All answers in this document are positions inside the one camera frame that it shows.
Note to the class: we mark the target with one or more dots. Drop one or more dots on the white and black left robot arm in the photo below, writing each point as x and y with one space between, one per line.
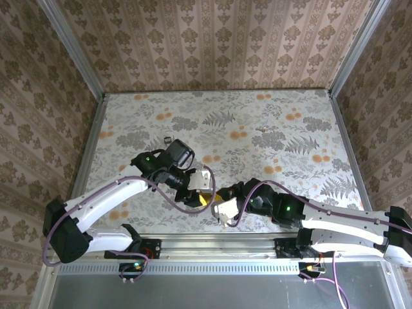
106 199

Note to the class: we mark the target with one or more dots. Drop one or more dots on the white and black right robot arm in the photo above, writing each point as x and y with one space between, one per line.
341 215

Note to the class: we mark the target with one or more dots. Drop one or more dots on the small black holder block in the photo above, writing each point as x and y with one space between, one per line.
167 140

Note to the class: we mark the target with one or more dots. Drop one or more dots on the right controller board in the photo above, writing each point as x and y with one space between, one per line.
310 267

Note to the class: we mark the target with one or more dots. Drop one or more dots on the controller board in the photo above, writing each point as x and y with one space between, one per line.
135 266
310 267

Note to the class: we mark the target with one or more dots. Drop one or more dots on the small brass object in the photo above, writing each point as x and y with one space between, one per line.
263 129

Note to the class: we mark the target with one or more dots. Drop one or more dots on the grey metal plate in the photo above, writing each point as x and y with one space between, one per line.
193 293

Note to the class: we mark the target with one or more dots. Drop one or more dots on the left controller board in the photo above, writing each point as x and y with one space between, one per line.
135 266

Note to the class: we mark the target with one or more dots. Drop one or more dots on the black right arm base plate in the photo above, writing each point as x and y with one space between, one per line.
283 249

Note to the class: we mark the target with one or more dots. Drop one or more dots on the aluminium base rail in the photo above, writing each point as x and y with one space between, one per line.
219 246

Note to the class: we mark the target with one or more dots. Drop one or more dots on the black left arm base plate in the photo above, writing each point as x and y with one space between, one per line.
154 249

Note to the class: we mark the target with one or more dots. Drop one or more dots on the aluminium table side rail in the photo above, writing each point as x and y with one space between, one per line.
96 125
342 128

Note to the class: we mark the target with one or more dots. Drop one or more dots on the thin aluminium table rail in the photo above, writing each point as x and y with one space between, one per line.
219 91

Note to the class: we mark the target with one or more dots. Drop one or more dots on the aluminium frame post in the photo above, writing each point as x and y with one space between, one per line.
357 45
71 51

